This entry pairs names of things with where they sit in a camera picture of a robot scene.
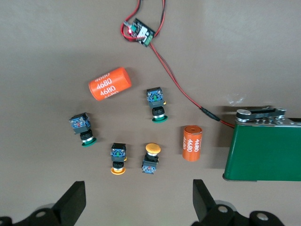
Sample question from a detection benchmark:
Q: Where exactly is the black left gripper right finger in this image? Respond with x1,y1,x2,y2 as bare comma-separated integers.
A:
191,179,286,226

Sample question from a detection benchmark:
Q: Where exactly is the orange 4680 cylinder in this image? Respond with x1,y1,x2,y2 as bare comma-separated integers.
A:
88,66,132,102
182,125,203,162

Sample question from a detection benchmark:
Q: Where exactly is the yellow button with green indicator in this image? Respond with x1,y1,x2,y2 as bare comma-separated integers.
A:
110,142,128,176

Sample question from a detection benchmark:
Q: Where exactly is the green conveyor belt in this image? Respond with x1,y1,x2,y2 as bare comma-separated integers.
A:
222,106,301,182

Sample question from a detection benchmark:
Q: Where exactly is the yellow button with red indicator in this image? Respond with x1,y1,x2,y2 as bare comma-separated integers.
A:
141,142,161,175

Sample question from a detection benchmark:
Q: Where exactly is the green push button switch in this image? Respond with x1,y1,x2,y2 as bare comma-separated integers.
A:
145,87,169,123
69,112,98,147

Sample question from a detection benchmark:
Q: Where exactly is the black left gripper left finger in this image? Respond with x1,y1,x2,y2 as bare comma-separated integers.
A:
0,180,87,226

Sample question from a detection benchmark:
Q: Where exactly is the small green circuit board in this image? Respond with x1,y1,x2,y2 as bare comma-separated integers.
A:
128,18,156,48

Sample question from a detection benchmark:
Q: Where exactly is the red black wire pair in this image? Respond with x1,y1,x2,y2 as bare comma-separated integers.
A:
121,0,236,129

